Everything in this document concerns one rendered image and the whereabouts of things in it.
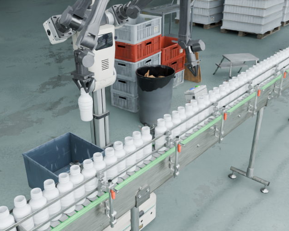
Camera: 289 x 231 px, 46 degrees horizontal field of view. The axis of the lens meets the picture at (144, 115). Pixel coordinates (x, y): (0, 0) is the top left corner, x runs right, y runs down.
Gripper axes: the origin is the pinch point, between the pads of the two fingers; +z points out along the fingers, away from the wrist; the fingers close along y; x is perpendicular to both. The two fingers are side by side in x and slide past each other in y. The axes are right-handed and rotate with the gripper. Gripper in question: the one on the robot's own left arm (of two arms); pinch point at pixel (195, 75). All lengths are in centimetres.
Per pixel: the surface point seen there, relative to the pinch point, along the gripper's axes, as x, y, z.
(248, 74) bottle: -18.1, 33.7, 11.0
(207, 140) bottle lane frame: -13.4, -21.9, 35.3
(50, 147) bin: 44, -88, 13
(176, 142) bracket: -25, -61, 19
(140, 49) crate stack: 159, 120, -17
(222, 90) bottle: -18.0, -1.9, 11.2
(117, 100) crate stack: 207, 105, 39
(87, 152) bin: 31, -75, 21
